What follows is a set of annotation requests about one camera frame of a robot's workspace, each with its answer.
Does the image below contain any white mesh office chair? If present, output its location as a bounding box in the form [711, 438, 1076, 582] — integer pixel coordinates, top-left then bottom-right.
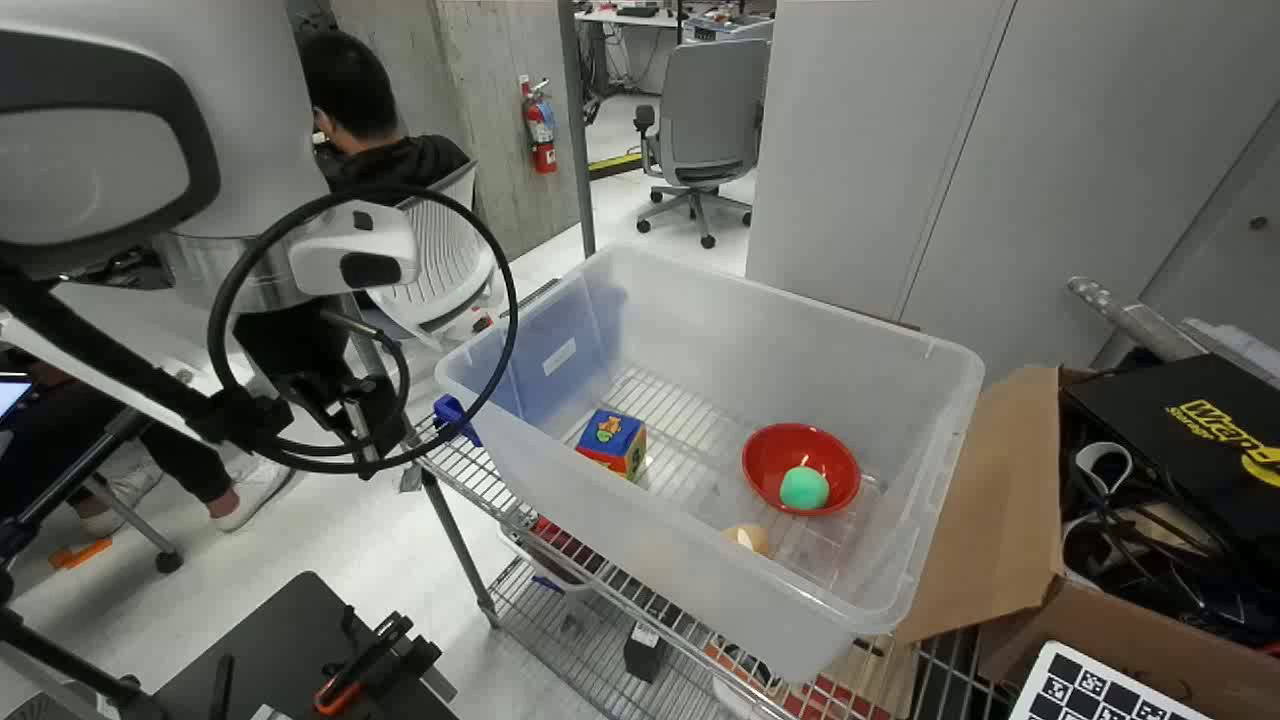
[355, 155, 525, 351]

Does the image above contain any large cardboard box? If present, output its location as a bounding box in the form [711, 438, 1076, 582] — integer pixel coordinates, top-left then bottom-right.
[890, 359, 1280, 720]

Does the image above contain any small yellow wooden piece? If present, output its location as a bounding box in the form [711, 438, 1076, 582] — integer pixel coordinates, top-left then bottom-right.
[724, 521, 778, 557]

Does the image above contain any colourful toy block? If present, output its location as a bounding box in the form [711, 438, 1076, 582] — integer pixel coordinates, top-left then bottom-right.
[572, 403, 654, 485]

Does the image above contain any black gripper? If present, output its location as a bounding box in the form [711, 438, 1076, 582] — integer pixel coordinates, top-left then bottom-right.
[291, 307, 413, 480]

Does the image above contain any blue plastic bin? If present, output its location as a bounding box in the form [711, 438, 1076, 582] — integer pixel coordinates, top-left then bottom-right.
[430, 275, 631, 450]

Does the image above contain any green ball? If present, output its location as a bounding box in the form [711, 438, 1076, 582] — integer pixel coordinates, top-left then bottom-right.
[778, 457, 832, 517]

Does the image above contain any black bag with yellow print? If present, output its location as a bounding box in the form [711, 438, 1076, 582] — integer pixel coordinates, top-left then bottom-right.
[1064, 351, 1280, 552]

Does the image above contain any person in black hoodie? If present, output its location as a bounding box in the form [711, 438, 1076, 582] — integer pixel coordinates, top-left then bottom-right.
[0, 29, 476, 537]

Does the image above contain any clear plastic storage bin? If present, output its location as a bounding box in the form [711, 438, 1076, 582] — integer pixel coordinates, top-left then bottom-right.
[434, 240, 989, 687]

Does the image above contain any orange and black clamp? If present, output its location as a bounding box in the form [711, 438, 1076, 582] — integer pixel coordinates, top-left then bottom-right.
[312, 608, 445, 720]

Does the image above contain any red bowl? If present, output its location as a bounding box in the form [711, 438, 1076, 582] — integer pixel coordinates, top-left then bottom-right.
[739, 420, 865, 517]

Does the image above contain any silver metal tube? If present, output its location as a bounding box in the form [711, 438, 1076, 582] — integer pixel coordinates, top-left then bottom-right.
[1064, 270, 1213, 362]

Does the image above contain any metal wire rack cart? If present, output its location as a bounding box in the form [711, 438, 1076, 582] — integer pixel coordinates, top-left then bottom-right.
[398, 396, 1015, 720]

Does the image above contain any black stand plate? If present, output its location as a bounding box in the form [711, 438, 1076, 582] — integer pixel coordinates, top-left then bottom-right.
[143, 570, 463, 720]

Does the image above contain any black and white checker board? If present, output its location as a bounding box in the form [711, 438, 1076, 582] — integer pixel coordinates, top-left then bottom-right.
[1008, 636, 1213, 720]

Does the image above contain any grey office chair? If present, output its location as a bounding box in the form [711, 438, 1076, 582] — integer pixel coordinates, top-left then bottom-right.
[631, 31, 778, 253]

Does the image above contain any thin grey metal pole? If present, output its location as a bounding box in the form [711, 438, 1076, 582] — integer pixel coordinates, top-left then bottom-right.
[557, 0, 599, 261]

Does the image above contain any red fire extinguisher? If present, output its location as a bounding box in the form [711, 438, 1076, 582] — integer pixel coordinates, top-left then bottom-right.
[515, 70, 566, 180]

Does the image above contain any small black block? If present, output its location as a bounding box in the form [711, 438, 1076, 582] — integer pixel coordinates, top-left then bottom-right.
[621, 627, 674, 687]

